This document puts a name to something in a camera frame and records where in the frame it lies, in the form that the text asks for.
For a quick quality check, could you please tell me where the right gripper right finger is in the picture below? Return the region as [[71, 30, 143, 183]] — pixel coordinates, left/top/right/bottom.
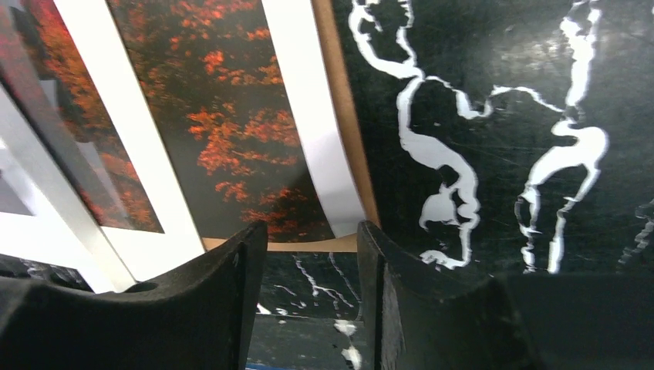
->
[[357, 221, 653, 369]]

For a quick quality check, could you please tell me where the white picture frame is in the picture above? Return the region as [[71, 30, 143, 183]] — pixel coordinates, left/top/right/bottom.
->
[[1, 89, 136, 293]]

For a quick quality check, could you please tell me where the white photo mat board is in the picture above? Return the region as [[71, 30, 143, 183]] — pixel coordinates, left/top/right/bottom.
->
[[0, 0, 207, 294]]

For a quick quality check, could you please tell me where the autumn forest photo print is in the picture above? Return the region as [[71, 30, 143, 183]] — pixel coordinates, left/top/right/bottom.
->
[[1, 1, 365, 243]]

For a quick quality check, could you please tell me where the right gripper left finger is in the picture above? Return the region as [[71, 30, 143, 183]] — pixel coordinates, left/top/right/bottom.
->
[[1, 221, 268, 369]]

